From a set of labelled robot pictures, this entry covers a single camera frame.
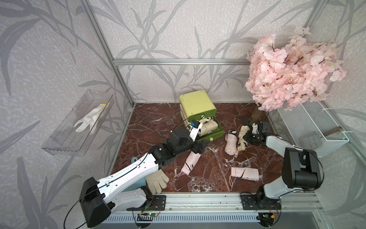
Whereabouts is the pink umbrella left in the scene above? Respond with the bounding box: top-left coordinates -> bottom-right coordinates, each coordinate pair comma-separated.
173,151 -> 201,180

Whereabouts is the cream umbrella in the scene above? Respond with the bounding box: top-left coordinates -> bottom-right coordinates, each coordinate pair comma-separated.
200,118 -> 218,136
237,126 -> 250,151

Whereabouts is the pink umbrella front right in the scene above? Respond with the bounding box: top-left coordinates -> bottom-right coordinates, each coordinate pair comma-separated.
231,167 -> 259,181

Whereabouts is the brush in basket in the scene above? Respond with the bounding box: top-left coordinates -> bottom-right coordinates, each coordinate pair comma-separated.
298,126 -> 343,150

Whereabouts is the white wire basket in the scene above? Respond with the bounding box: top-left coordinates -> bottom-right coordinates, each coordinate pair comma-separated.
278,102 -> 349,157

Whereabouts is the pink cherry blossom tree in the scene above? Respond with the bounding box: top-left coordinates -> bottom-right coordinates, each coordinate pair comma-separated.
246,26 -> 347,112

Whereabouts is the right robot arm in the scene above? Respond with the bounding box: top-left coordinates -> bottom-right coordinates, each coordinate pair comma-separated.
239,122 -> 324,209

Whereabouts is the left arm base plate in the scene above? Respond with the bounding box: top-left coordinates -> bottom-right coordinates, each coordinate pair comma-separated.
127,195 -> 167,212

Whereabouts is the pink umbrella by cabinet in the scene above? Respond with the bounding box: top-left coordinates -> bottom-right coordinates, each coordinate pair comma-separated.
225,130 -> 238,157

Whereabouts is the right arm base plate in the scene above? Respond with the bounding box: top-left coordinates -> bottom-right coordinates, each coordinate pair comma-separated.
239,193 -> 282,211

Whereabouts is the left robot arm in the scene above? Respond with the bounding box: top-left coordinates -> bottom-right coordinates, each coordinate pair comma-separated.
78,127 -> 210,228

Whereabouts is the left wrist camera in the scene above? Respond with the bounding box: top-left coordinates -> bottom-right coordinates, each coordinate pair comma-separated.
189,120 -> 203,142

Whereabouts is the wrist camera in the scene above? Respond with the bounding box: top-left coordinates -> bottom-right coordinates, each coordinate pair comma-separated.
189,120 -> 203,142
252,123 -> 260,135

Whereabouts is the blue dustpan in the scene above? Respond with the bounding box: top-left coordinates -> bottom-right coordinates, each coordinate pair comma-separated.
123,155 -> 149,188

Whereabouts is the white glove on shelf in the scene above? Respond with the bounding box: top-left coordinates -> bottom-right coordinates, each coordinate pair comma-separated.
74,104 -> 107,135

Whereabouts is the aluminium front rail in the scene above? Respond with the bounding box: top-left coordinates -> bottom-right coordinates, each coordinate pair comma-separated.
82,192 -> 325,214

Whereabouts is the green bottom drawer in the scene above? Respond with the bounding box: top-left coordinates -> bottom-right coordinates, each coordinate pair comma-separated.
196,116 -> 225,142

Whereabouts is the green drawer cabinet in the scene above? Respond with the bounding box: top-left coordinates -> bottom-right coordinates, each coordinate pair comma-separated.
179,90 -> 217,130

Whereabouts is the clear acrylic wall shelf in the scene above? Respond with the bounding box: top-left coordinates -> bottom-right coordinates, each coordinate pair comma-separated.
42,90 -> 115,156

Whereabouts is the white work glove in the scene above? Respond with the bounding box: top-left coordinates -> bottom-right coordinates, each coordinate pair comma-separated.
145,170 -> 169,195

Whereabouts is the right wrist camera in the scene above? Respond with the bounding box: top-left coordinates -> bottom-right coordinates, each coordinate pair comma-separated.
252,123 -> 260,135

